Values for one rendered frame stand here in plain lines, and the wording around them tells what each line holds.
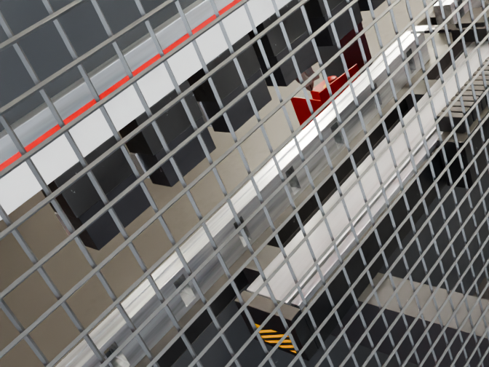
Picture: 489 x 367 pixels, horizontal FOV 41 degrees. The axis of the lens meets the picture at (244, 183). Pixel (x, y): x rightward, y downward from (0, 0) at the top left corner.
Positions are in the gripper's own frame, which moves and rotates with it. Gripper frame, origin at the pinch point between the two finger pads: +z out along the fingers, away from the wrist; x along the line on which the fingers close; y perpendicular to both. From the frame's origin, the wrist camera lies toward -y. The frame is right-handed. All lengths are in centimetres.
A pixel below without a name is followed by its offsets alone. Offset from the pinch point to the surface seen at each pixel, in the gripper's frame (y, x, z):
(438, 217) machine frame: 43, -5, 44
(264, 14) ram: 55, -46, -44
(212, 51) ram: 57, -63, -44
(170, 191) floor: -158, -1, 68
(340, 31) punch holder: 50, -23, -29
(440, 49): 41.5, 20.7, -1.5
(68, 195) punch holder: 62, -106, -38
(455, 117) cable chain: 89, -36, -13
